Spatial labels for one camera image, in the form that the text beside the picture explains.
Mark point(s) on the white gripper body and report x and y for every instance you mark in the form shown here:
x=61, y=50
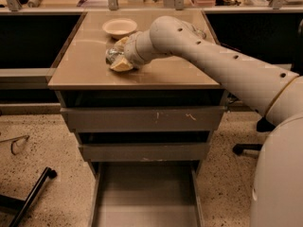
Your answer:
x=132, y=51

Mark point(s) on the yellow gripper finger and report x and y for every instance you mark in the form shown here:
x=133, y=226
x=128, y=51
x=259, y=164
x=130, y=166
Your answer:
x=121, y=43
x=121, y=64

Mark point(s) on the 7up soda can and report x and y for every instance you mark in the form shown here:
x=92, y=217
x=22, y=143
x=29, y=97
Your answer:
x=112, y=54

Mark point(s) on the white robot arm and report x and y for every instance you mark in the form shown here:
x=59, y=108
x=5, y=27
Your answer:
x=271, y=91

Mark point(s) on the grey top drawer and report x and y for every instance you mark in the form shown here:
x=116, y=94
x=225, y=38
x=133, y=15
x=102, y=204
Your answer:
x=143, y=119

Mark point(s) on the grey drawer cabinet with countertop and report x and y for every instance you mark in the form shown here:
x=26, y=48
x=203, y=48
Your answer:
x=83, y=79

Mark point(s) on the grey middle drawer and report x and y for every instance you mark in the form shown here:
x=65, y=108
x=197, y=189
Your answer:
x=144, y=152

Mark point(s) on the grey open bottom drawer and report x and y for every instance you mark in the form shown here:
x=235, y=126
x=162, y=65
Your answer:
x=146, y=194

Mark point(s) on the white paper bowl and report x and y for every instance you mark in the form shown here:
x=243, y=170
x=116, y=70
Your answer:
x=119, y=28

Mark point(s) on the clear plastic water bottle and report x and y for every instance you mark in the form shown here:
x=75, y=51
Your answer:
x=200, y=33

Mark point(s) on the black chair base leg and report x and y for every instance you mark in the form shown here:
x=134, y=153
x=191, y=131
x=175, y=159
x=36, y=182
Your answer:
x=18, y=208

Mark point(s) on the thin metal wire frame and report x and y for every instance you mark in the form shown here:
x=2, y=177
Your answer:
x=17, y=144

